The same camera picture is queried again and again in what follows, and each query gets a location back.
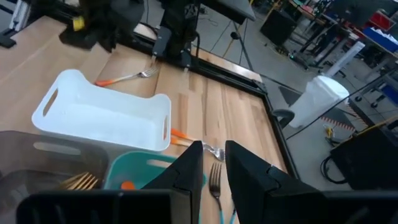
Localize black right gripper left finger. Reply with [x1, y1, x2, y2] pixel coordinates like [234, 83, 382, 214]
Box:
[141, 140, 205, 224]

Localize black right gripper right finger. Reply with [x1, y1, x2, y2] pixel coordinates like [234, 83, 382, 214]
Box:
[225, 140, 324, 224]

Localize teal plastic bin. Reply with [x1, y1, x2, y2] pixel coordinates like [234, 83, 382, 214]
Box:
[104, 151, 208, 191]

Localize black table clamp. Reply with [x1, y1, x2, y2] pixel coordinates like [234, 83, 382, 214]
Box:
[272, 108, 295, 129]
[0, 27, 17, 49]

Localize white plastic bin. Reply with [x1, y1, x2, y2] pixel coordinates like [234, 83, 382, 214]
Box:
[31, 68, 172, 152]

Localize small hazard-striped floor mat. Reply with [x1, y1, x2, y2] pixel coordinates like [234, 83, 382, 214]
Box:
[278, 85, 358, 133]

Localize white bagged trash can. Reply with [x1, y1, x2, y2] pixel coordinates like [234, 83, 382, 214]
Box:
[288, 75, 351, 129]

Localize black equipment case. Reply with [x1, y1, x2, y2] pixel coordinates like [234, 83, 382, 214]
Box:
[329, 124, 398, 191]

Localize black desk top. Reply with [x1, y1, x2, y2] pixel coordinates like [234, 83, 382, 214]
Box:
[198, 0, 256, 26]

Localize black tripod stand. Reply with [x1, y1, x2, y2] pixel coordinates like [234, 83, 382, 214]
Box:
[229, 21, 253, 72]

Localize grey translucent plastic bin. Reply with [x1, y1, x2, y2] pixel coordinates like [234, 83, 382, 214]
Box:
[0, 130, 110, 224]

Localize white pole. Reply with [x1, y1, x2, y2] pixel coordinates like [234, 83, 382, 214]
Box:
[323, 41, 366, 78]

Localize black cabinet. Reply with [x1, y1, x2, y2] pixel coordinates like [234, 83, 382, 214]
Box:
[260, 9, 297, 47]

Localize blue storage bin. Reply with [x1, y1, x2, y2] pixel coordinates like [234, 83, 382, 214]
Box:
[363, 27, 398, 53]

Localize red storage bin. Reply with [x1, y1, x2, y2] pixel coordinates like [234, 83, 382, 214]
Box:
[369, 11, 396, 31]

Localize coiled black cable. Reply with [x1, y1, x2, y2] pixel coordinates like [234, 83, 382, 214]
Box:
[320, 154, 348, 185]

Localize long black floor cable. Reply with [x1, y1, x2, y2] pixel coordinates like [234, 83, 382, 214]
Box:
[285, 68, 398, 141]

